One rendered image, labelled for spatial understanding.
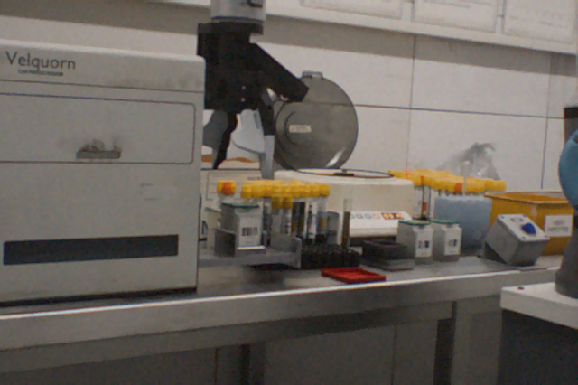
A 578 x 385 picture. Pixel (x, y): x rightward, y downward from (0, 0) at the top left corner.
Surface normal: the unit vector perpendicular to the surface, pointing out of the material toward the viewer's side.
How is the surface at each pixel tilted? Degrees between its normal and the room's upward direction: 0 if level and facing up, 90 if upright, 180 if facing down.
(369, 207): 90
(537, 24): 94
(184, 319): 90
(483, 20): 94
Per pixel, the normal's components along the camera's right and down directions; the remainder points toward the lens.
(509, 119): 0.56, 0.11
